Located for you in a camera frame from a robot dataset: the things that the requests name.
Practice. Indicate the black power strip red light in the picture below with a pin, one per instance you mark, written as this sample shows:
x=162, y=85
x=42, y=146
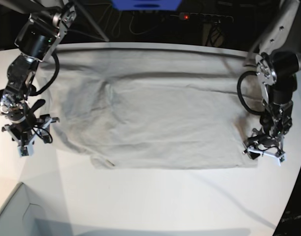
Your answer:
x=205, y=18

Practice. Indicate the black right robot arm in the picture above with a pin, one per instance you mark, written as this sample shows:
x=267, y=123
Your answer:
x=37, y=41

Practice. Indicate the blue plastic bin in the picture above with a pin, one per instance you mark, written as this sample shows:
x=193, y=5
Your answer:
x=134, y=5

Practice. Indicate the beige t-shirt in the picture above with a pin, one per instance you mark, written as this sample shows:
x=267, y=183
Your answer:
x=150, y=106

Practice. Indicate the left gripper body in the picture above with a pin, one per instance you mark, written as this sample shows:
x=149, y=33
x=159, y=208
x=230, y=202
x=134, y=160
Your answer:
x=265, y=144

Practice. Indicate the grey cardboard box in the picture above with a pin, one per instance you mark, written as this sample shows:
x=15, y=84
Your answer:
x=20, y=217

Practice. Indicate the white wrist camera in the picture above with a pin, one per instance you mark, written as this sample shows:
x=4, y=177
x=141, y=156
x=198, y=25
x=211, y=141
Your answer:
x=281, y=158
x=26, y=150

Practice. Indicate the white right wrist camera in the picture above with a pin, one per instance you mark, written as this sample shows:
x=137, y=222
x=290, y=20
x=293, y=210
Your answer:
x=26, y=150

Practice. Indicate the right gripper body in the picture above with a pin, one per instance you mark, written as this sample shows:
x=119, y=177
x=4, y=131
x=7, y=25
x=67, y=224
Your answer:
x=25, y=133

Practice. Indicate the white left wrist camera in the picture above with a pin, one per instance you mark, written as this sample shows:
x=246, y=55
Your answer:
x=281, y=158

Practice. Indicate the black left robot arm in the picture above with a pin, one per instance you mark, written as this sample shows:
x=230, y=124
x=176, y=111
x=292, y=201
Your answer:
x=276, y=68

